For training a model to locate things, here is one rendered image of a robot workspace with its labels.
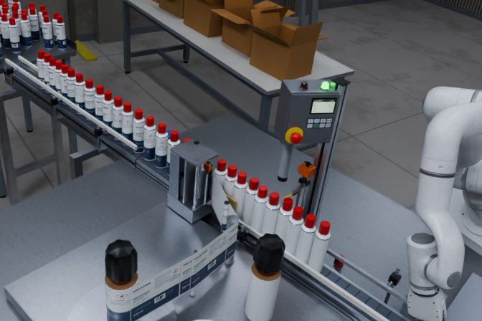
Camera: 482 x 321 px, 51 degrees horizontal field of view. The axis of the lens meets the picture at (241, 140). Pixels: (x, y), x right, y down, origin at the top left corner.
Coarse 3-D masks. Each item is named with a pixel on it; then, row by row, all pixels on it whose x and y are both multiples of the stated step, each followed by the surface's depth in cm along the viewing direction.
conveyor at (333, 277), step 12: (156, 168) 213; (168, 180) 207; (240, 228) 186; (312, 276) 169; (324, 276) 170; (336, 276) 170; (324, 288) 166; (348, 288) 166; (360, 300) 162; (372, 300) 163; (360, 312) 158; (384, 312) 159
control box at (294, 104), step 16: (288, 80) 159; (304, 80) 160; (320, 80) 161; (288, 96) 153; (304, 96) 153; (320, 96) 154; (336, 96) 155; (288, 112) 155; (304, 112) 156; (288, 128) 158; (304, 128) 159; (320, 128) 161
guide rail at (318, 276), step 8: (240, 224) 184; (256, 232) 180; (288, 256) 172; (296, 264) 171; (304, 264) 169; (312, 272) 167; (320, 280) 165; (328, 280) 164; (336, 288) 161; (344, 296) 160; (352, 296) 159; (360, 304) 157; (368, 312) 156; (376, 312) 154; (384, 320) 152
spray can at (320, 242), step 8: (320, 224) 162; (328, 224) 161; (320, 232) 162; (328, 232) 162; (320, 240) 162; (328, 240) 163; (312, 248) 167; (320, 248) 164; (312, 256) 167; (320, 256) 166; (312, 264) 168; (320, 264) 168; (320, 272) 170
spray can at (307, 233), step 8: (312, 216) 164; (304, 224) 166; (312, 224) 163; (304, 232) 165; (312, 232) 164; (304, 240) 166; (312, 240) 166; (296, 248) 171; (304, 248) 168; (296, 256) 171; (304, 256) 169
